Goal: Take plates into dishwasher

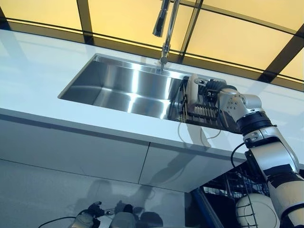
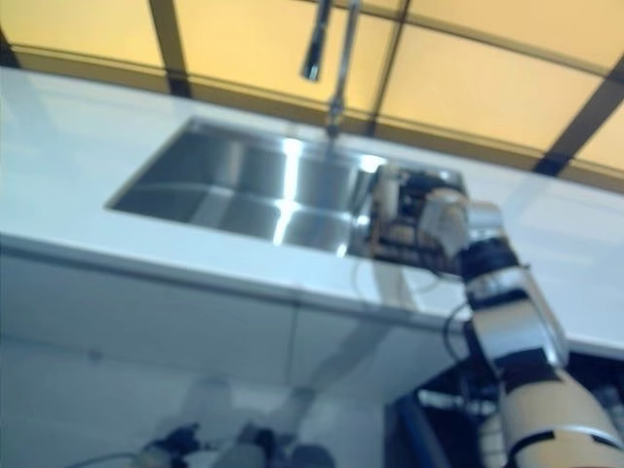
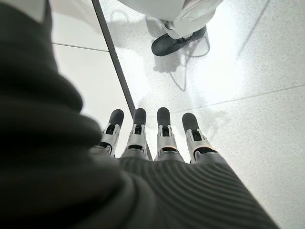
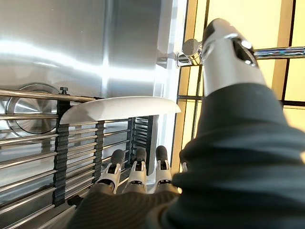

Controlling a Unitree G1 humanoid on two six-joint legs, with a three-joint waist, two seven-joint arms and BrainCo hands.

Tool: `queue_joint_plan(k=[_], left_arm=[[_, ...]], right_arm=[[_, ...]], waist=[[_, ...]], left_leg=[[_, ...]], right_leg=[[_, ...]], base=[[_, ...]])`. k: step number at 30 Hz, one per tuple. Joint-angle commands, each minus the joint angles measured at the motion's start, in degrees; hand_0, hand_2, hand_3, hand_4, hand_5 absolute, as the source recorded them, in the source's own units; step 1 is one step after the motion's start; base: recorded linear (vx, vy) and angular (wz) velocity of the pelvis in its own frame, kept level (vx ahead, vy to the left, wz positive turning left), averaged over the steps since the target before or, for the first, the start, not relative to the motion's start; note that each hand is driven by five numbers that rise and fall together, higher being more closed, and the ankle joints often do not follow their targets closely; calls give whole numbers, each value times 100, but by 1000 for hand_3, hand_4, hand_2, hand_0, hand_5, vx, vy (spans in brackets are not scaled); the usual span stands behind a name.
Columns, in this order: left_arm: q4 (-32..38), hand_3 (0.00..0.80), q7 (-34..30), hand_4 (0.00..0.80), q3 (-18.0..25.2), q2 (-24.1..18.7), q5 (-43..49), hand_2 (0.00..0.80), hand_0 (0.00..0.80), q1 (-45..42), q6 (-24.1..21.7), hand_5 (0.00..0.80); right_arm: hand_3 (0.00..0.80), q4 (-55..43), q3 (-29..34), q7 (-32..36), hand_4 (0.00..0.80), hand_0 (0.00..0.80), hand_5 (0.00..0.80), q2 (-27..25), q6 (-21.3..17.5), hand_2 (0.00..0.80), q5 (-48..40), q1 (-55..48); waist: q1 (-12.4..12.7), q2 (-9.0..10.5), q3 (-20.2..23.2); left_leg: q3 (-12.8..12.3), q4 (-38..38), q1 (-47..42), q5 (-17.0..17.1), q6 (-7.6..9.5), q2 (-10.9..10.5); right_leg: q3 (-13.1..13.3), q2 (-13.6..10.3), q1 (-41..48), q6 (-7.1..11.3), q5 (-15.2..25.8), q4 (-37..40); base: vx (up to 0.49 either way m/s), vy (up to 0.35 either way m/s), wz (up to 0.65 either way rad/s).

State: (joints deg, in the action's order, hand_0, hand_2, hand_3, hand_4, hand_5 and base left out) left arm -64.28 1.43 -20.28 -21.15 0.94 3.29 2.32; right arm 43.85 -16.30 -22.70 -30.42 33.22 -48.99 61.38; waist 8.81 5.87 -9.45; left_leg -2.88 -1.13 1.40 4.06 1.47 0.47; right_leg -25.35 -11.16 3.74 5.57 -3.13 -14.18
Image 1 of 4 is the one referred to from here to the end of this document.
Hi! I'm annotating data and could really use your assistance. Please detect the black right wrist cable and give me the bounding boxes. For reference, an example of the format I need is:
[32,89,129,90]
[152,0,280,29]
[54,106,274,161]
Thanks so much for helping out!
[230,139,249,170]

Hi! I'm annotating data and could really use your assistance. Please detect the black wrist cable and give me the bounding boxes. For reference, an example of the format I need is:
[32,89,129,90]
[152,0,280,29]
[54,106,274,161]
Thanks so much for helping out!
[230,139,249,170]
[37,215,77,228]

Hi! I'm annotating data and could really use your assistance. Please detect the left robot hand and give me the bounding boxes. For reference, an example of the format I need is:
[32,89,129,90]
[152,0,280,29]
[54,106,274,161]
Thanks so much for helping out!
[87,201,114,218]

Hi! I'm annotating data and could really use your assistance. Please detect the black dish drying rack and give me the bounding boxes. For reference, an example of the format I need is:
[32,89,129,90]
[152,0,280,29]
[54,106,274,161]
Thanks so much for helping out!
[179,75,229,131]

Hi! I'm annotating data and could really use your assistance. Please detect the wire dishwasher rack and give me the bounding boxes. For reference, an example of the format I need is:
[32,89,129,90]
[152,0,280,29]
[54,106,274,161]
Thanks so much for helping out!
[201,165,281,228]

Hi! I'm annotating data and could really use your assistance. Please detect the dark window frame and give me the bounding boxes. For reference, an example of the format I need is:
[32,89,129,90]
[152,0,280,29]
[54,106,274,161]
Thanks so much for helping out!
[0,0,304,84]

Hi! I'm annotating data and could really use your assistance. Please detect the chrome pull-down kitchen faucet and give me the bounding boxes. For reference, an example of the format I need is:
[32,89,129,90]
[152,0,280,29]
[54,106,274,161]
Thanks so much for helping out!
[152,0,181,75]

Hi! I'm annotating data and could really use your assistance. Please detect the stainless steel sink basin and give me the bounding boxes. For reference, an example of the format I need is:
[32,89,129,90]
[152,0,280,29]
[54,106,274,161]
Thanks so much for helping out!
[57,53,238,134]

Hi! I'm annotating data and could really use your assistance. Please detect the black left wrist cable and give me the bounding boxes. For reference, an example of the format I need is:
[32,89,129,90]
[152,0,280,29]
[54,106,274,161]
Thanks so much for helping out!
[37,215,77,228]

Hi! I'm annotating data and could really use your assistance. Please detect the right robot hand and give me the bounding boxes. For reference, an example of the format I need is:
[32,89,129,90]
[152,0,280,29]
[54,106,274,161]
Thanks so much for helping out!
[194,78,237,101]

